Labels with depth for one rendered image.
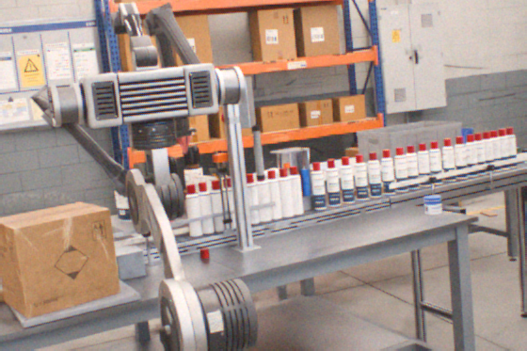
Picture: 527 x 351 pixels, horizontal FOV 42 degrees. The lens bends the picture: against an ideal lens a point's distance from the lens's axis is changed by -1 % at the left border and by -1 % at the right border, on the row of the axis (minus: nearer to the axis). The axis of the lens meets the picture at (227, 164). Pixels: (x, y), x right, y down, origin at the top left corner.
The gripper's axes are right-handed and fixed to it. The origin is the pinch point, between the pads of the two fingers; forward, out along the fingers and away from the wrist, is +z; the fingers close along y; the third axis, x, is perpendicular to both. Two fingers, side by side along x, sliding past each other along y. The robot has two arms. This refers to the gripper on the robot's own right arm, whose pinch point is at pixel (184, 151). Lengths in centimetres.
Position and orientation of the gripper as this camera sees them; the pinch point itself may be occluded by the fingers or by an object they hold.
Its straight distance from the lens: 284.6
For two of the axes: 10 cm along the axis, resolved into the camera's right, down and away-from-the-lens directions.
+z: 0.9, 9.8, 1.6
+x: 4.5, 1.0, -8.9
